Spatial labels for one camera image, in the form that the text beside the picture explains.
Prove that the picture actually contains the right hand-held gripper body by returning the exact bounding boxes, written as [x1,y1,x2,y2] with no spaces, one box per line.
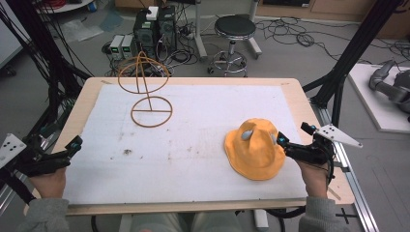
[284,123,364,166]

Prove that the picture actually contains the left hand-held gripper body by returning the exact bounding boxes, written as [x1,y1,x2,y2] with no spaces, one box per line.
[0,132,73,178]

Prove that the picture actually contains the yellow bucket hat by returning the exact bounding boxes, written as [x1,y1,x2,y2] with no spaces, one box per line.
[223,118,287,182]

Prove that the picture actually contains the wooden wire hat stand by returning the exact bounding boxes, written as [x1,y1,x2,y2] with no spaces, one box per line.
[117,50,174,129]

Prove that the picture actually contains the person's left hand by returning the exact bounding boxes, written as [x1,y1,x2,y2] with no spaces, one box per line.
[27,167,68,199]

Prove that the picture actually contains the person's right hand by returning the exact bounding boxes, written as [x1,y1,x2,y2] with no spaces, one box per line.
[295,159,330,199]

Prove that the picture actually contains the white floor board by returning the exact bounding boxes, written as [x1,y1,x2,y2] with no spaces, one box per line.
[347,63,410,134]

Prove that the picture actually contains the white power strip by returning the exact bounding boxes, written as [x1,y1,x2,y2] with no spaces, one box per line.
[252,209,270,232]

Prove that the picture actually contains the white foam mat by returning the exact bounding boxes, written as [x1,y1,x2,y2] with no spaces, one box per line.
[62,84,308,205]

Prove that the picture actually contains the grey power supply unit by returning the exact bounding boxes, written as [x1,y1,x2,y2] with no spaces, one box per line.
[108,34,126,61]
[120,34,135,60]

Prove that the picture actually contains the black round stool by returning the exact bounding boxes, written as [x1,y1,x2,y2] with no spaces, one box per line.
[207,14,257,77]

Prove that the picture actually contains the person's legs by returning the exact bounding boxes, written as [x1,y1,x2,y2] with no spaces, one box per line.
[130,211,244,232]

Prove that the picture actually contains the black computer tower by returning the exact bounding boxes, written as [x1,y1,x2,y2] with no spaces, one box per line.
[157,6,178,54]
[132,9,160,59]

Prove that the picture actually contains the grey metal table leg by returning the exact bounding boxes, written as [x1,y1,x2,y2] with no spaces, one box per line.
[192,0,209,61]

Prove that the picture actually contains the aluminium rail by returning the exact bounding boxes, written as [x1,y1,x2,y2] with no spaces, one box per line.
[309,100,381,232]

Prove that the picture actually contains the black metal frame post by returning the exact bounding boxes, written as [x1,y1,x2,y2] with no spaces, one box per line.
[6,0,93,130]
[302,0,404,129]

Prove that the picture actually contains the black floor cables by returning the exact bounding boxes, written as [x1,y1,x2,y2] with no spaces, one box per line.
[254,15,410,66]

